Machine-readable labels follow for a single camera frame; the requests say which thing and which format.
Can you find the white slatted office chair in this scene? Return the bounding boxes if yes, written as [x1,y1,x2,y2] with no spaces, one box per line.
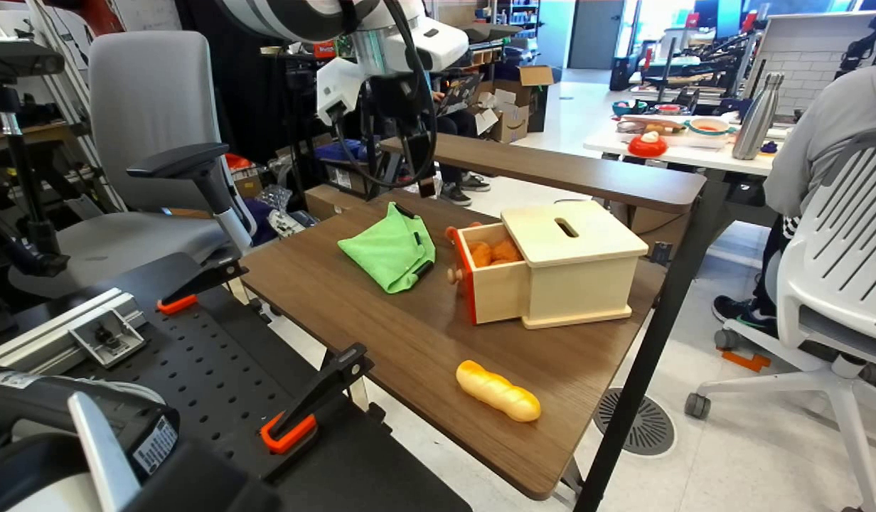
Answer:
[682,140,876,512]

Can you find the wooden box with slot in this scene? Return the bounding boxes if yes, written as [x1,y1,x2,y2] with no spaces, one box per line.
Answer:
[500,196,655,334]

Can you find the grey padded office chair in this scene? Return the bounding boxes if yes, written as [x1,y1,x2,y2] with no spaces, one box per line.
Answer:
[54,28,258,291]

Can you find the orange round toy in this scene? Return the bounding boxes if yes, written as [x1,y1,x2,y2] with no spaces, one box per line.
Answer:
[465,234,522,270]

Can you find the aluminium extrusion rail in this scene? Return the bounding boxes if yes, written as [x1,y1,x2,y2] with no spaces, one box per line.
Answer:
[0,288,140,376]

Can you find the round floor grate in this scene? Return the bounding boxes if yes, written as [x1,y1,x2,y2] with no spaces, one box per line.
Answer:
[592,385,680,462]

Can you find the person in grey hoodie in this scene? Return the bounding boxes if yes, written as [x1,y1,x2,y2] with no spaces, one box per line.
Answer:
[711,61,876,336]

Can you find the red front wooden drawer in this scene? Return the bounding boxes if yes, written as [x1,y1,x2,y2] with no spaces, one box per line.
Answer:
[444,218,534,329]

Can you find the red round desk object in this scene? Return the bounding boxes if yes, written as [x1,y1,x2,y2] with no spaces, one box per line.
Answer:
[626,127,672,163]

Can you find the grey device with label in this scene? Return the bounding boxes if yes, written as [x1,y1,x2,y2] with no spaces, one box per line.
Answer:
[0,366,188,512]

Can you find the small grey metal bracket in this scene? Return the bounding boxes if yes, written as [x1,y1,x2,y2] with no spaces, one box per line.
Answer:
[69,305,151,369]

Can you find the yellow oblong toy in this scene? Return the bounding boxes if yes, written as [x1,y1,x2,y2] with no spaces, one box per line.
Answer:
[451,355,546,426]

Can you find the black clamp orange handle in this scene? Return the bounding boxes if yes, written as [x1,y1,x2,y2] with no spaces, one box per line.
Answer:
[255,341,376,459]
[154,253,249,318]

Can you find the stacked cardboard boxes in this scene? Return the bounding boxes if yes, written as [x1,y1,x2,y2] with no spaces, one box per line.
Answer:
[473,63,556,149]

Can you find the green cloth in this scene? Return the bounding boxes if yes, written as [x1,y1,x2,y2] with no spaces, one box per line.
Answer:
[335,198,440,298]

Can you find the white office desk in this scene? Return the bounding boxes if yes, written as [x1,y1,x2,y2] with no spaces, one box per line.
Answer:
[508,112,778,180]

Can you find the black tripod stand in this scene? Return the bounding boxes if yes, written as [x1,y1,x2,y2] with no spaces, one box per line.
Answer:
[0,39,73,280]

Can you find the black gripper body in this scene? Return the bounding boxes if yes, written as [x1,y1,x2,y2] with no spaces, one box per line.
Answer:
[390,70,440,149]

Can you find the white cable guide piece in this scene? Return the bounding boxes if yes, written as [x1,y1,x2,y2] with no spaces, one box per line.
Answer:
[312,55,366,127]

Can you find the black perforated mounting table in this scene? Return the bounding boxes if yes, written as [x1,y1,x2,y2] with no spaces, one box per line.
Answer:
[100,282,473,512]

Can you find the black table leg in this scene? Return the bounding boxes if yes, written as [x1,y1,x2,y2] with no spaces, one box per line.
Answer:
[571,177,737,512]

